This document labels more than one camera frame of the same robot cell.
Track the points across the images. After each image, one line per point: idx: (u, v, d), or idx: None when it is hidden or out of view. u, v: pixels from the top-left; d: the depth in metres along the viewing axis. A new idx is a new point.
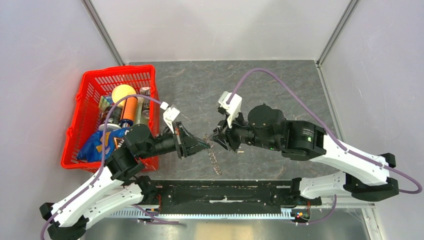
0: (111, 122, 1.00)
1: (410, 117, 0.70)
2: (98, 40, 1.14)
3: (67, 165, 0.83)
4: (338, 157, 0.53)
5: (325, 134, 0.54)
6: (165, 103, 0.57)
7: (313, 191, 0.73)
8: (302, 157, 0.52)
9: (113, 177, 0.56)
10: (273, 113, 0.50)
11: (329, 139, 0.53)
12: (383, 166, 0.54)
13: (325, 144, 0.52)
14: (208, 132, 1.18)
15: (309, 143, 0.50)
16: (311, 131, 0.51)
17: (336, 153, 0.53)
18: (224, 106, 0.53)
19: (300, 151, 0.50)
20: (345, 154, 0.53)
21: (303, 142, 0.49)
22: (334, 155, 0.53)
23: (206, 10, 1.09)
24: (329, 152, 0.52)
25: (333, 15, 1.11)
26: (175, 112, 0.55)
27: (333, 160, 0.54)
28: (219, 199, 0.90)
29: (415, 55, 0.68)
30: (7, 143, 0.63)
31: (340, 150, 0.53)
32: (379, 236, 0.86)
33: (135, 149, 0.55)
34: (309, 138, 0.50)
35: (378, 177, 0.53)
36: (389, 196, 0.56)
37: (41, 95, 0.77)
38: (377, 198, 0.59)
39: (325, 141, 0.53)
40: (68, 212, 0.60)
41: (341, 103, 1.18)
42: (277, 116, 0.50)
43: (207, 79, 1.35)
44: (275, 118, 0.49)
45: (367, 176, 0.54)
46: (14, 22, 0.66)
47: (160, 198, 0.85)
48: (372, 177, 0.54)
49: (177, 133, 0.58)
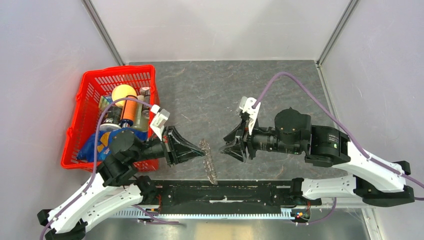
0: (111, 121, 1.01)
1: (410, 117, 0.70)
2: (98, 40, 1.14)
3: (67, 165, 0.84)
4: (361, 165, 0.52)
5: (348, 140, 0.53)
6: (156, 107, 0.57)
7: (317, 192, 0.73)
8: (325, 164, 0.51)
9: (104, 184, 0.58)
10: (301, 118, 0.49)
11: (353, 146, 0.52)
12: (401, 174, 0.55)
13: (349, 151, 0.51)
14: (208, 132, 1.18)
15: (334, 149, 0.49)
16: (336, 138, 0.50)
17: (359, 161, 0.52)
18: (248, 111, 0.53)
19: (324, 157, 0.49)
20: (367, 161, 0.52)
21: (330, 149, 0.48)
22: (358, 163, 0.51)
23: (207, 10, 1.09)
24: (354, 160, 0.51)
25: (333, 15, 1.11)
26: (162, 118, 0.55)
27: (355, 168, 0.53)
28: (219, 199, 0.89)
29: (415, 55, 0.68)
30: (7, 143, 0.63)
31: (363, 158, 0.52)
32: (379, 236, 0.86)
33: (123, 156, 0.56)
34: (334, 144, 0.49)
35: (396, 185, 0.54)
36: (402, 203, 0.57)
37: (41, 95, 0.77)
38: (388, 204, 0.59)
39: (348, 148, 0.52)
40: (63, 219, 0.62)
41: (341, 103, 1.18)
42: (305, 122, 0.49)
43: (207, 79, 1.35)
44: (303, 123, 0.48)
45: (386, 184, 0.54)
46: (14, 21, 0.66)
47: (160, 198, 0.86)
48: (391, 185, 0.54)
49: (166, 141, 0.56)
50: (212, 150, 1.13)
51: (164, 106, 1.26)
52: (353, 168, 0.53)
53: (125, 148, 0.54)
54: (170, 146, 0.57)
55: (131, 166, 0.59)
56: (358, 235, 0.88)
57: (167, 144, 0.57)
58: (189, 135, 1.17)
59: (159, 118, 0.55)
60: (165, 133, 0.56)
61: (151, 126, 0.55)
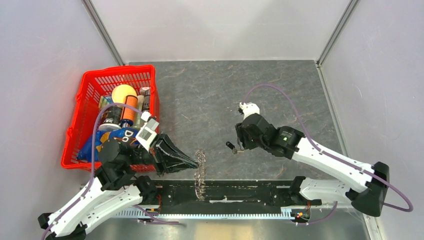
0: (111, 121, 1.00)
1: (410, 117, 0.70)
2: (98, 40, 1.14)
3: (67, 165, 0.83)
4: (311, 156, 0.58)
5: (303, 136, 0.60)
6: (146, 114, 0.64)
7: (315, 192, 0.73)
8: (282, 154, 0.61)
9: (103, 189, 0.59)
10: (257, 118, 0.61)
11: (305, 141, 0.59)
12: (363, 170, 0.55)
13: (299, 143, 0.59)
14: (207, 132, 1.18)
15: (284, 142, 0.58)
16: (291, 134, 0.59)
17: (311, 152, 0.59)
18: (241, 104, 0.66)
19: (278, 149, 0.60)
20: (320, 154, 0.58)
21: (278, 142, 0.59)
22: (307, 153, 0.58)
23: (207, 10, 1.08)
24: (303, 151, 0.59)
25: (333, 15, 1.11)
26: (153, 124, 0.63)
27: (309, 160, 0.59)
28: (219, 199, 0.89)
29: (415, 55, 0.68)
30: (7, 143, 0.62)
31: (314, 150, 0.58)
32: (379, 236, 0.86)
33: (115, 163, 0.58)
34: (286, 138, 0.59)
35: (355, 180, 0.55)
36: (378, 203, 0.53)
37: (41, 95, 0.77)
38: (375, 210, 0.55)
39: (300, 142, 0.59)
40: (63, 223, 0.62)
41: (341, 103, 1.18)
42: (258, 121, 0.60)
43: (207, 79, 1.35)
44: (255, 121, 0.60)
45: (345, 178, 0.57)
46: (13, 22, 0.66)
47: (160, 198, 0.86)
48: (350, 179, 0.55)
49: (153, 152, 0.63)
50: (212, 150, 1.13)
51: (164, 106, 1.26)
52: (307, 159, 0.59)
53: (113, 156, 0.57)
54: (157, 156, 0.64)
55: (126, 171, 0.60)
56: (358, 234, 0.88)
57: (155, 155, 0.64)
58: (188, 135, 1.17)
59: (144, 130, 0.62)
60: (152, 146, 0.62)
61: (137, 137, 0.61)
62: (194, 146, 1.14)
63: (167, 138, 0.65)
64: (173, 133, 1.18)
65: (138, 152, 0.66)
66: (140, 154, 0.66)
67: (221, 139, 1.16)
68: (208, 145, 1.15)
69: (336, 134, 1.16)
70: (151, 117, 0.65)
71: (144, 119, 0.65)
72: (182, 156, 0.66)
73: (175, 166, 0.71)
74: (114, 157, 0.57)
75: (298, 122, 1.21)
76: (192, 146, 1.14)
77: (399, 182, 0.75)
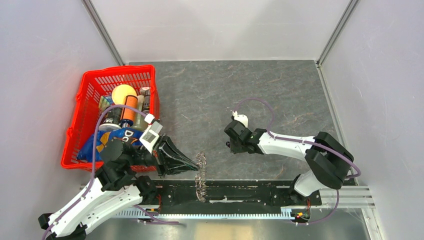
0: (111, 121, 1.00)
1: (410, 117, 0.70)
2: (97, 41, 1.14)
3: (67, 165, 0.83)
4: (268, 143, 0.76)
5: (265, 132, 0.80)
6: (149, 116, 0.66)
7: (303, 185, 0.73)
8: (257, 150, 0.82)
9: (103, 189, 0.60)
10: (233, 123, 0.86)
11: (266, 135, 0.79)
12: (303, 140, 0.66)
13: (260, 138, 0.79)
14: (207, 132, 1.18)
15: (251, 138, 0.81)
16: (256, 132, 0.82)
17: (269, 141, 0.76)
18: (235, 113, 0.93)
19: (250, 146, 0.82)
20: (275, 140, 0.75)
21: (249, 139, 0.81)
22: (265, 142, 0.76)
23: (206, 10, 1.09)
24: (263, 142, 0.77)
25: (333, 15, 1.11)
26: (156, 126, 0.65)
27: (269, 147, 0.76)
28: (219, 199, 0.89)
29: (415, 55, 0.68)
30: (7, 143, 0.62)
31: (270, 138, 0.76)
32: (379, 236, 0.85)
33: (116, 164, 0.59)
34: (252, 136, 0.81)
35: (298, 150, 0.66)
36: (324, 168, 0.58)
37: (41, 95, 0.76)
38: (329, 177, 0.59)
39: (261, 137, 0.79)
40: (63, 223, 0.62)
41: (341, 103, 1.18)
42: (234, 125, 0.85)
43: (207, 78, 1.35)
44: (231, 125, 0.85)
45: (295, 152, 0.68)
46: (13, 22, 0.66)
47: (160, 198, 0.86)
48: (296, 151, 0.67)
49: (156, 154, 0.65)
50: (212, 150, 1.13)
51: (164, 106, 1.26)
52: (267, 147, 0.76)
53: (115, 156, 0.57)
54: (160, 158, 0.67)
55: (127, 171, 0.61)
56: (358, 235, 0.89)
57: (158, 157, 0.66)
58: (188, 135, 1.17)
59: (148, 132, 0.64)
60: (155, 148, 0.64)
61: (141, 139, 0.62)
62: (194, 146, 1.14)
63: (169, 140, 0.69)
64: (173, 133, 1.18)
65: (140, 153, 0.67)
66: (142, 155, 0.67)
67: (221, 139, 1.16)
68: (208, 145, 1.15)
69: (336, 134, 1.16)
70: (154, 119, 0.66)
71: (148, 121, 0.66)
72: (183, 159, 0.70)
73: (175, 167, 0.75)
74: (115, 158, 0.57)
75: (298, 122, 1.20)
76: (192, 146, 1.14)
77: (399, 182, 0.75)
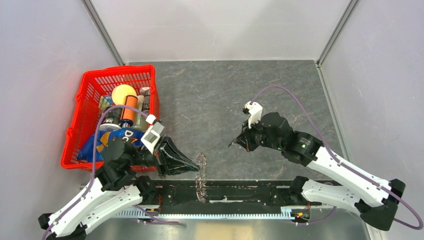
0: (111, 121, 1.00)
1: (410, 116, 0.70)
2: (97, 41, 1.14)
3: (67, 165, 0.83)
4: (328, 167, 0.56)
5: (322, 145, 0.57)
6: (151, 116, 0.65)
7: (318, 195, 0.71)
8: (296, 161, 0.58)
9: (103, 189, 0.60)
10: (278, 119, 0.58)
11: (324, 150, 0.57)
12: (381, 186, 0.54)
13: (318, 152, 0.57)
14: (207, 132, 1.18)
15: (301, 148, 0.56)
16: (309, 141, 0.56)
17: (329, 163, 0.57)
18: (249, 104, 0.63)
19: (294, 154, 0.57)
20: (338, 166, 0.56)
21: (297, 147, 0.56)
22: (325, 163, 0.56)
23: (207, 10, 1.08)
24: (321, 161, 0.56)
25: (333, 15, 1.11)
26: (157, 127, 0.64)
27: (325, 170, 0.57)
28: (219, 199, 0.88)
29: (415, 55, 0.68)
30: (6, 143, 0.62)
31: (332, 161, 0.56)
32: (379, 236, 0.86)
33: (117, 163, 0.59)
34: (304, 145, 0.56)
35: (372, 195, 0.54)
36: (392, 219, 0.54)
37: (41, 95, 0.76)
38: (383, 223, 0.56)
39: (318, 151, 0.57)
40: (63, 223, 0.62)
41: (341, 103, 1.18)
42: (280, 123, 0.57)
43: (207, 78, 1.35)
44: (278, 123, 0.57)
45: (361, 192, 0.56)
46: (14, 22, 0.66)
47: (160, 198, 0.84)
48: (367, 194, 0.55)
49: (157, 155, 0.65)
50: (212, 150, 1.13)
51: (164, 105, 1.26)
52: (323, 169, 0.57)
53: (116, 156, 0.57)
54: (160, 158, 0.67)
55: (127, 171, 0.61)
56: (358, 235, 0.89)
57: (158, 157, 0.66)
58: (188, 135, 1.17)
59: (149, 133, 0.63)
60: (156, 148, 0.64)
61: (143, 140, 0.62)
62: (194, 146, 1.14)
63: (170, 141, 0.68)
64: (173, 133, 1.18)
65: (141, 153, 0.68)
66: (143, 155, 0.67)
67: (221, 139, 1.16)
68: (208, 145, 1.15)
69: (336, 134, 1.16)
70: (156, 120, 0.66)
71: (149, 121, 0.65)
72: (184, 159, 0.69)
73: (176, 169, 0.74)
74: (117, 158, 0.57)
75: (298, 122, 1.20)
76: (192, 146, 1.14)
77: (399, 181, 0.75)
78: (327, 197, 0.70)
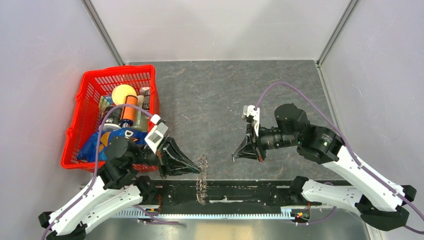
0: (111, 121, 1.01)
1: (410, 117, 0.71)
2: (97, 40, 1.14)
3: (67, 165, 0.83)
4: (348, 169, 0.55)
5: (343, 145, 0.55)
6: (156, 117, 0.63)
7: (318, 196, 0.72)
8: (314, 160, 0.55)
9: (105, 187, 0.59)
10: (296, 112, 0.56)
11: (346, 150, 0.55)
12: (397, 192, 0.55)
13: (339, 152, 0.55)
14: (207, 132, 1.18)
15: (323, 146, 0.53)
16: (329, 137, 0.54)
17: (349, 165, 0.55)
18: (251, 110, 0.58)
19: (313, 151, 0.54)
20: (359, 169, 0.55)
21: (317, 143, 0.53)
22: (346, 166, 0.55)
23: (207, 10, 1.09)
24: (342, 162, 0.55)
25: (333, 15, 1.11)
26: (161, 127, 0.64)
27: (344, 172, 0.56)
28: (219, 199, 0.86)
29: (415, 55, 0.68)
30: (6, 144, 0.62)
31: (353, 164, 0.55)
32: (379, 236, 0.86)
33: (120, 161, 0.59)
34: (325, 142, 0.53)
35: (387, 201, 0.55)
36: (400, 224, 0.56)
37: (41, 95, 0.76)
38: (386, 226, 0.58)
39: (340, 150, 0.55)
40: (64, 222, 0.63)
41: (341, 103, 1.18)
42: (298, 116, 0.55)
43: (207, 78, 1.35)
44: (296, 115, 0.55)
45: (376, 197, 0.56)
46: (14, 22, 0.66)
47: (160, 198, 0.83)
48: (383, 199, 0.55)
49: (159, 155, 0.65)
50: (212, 150, 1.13)
51: (164, 105, 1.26)
52: (341, 170, 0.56)
53: (118, 154, 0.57)
54: (163, 158, 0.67)
55: (129, 170, 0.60)
56: (358, 235, 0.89)
57: (161, 158, 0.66)
58: (189, 135, 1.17)
59: (154, 133, 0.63)
60: (159, 148, 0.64)
61: (146, 139, 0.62)
62: (194, 146, 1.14)
63: (173, 142, 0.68)
64: (173, 133, 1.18)
65: (144, 152, 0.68)
66: (145, 154, 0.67)
67: (221, 139, 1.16)
68: (208, 145, 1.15)
69: None
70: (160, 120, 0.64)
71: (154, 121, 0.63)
72: (186, 161, 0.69)
73: (177, 169, 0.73)
74: (120, 156, 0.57)
75: None
76: (192, 146, 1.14)
77: (399, 181, 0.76)
78: (327, 197, 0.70)
